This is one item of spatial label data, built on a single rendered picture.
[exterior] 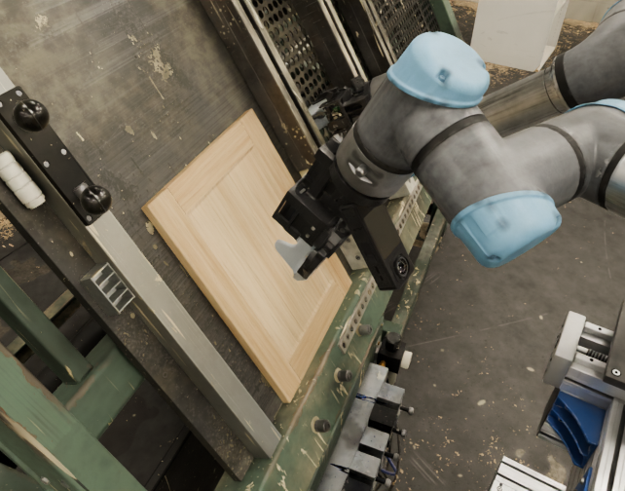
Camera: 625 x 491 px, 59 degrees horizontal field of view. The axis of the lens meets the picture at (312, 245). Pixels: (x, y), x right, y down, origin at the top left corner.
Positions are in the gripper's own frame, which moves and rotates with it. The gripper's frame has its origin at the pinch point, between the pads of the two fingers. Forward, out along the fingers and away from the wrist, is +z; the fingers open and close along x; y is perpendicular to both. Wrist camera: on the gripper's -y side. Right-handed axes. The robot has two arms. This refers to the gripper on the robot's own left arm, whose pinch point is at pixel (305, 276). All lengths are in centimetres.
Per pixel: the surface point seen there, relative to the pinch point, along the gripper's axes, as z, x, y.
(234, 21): 11, -44, 46
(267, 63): 15, -46, 36
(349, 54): 25, -83, 32
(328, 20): 18, -78, 40
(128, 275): 19.5, 7.3, 20.1
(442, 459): 113, -66, -76
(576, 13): 134, -555, -13
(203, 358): 30.0, 4.2, 3.9
